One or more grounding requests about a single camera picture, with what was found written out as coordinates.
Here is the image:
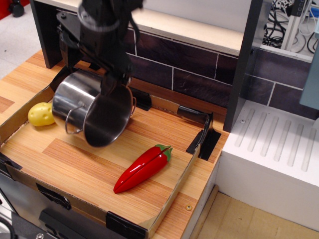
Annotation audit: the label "cardboard fence with black tape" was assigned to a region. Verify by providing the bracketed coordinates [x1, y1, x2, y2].
[0, 60, 228, 239]

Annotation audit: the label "dark grey left post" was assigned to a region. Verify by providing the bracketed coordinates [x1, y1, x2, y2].
[30, 0, 62, 69]

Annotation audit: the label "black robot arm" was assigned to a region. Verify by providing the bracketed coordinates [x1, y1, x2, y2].
[57, 0, 143, 96]

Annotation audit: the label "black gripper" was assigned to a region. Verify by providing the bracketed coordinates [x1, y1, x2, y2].
[57, 11, 133, 96]

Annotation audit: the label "yellow toy potato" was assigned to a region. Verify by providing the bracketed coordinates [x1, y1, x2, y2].
[27, 102, 55, 126]

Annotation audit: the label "tangled black cables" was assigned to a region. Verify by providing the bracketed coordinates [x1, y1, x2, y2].
[263, 0, 319, 54]

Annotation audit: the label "stainless steel pot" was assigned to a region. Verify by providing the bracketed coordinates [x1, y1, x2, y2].
[52, 70, 136, 147]

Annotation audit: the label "beige wooden shelf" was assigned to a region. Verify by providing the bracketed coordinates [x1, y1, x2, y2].
[33, 0, 252, 57]

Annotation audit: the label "dark grey vertical post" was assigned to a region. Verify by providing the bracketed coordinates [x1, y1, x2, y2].
[223, 0, 272, 132]

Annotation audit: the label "brass screw grommet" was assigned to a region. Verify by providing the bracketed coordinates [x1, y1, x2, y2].
[185, 205, 192, 211]

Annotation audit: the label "white ridged drainboard unit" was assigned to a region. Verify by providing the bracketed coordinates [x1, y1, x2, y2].
[216, 101, 319, 230]

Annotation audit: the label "red toy chili pepper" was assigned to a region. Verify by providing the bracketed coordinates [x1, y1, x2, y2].
[113, 144, 173, 194]

